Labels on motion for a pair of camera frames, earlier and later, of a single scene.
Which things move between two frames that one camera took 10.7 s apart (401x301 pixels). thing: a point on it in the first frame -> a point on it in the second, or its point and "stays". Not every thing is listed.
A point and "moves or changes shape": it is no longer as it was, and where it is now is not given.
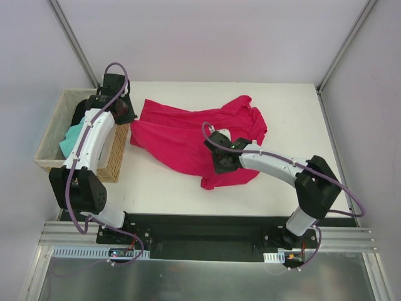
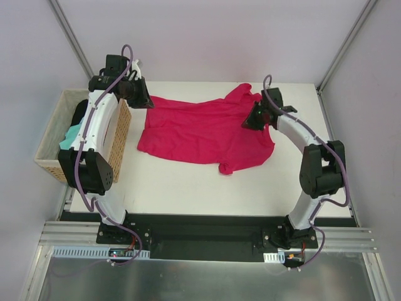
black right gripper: x=221 y=163 -> x=255 y=116
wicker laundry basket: x=49 y=153 stays
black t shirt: x=80 y=110 stays
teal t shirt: x=71 y=137 stays
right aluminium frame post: x=344 y=47 stays
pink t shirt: x=176 y=133 moves or changes shape
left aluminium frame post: x=72 y=39 stays
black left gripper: x=126 y=112 -> x=140 y=92
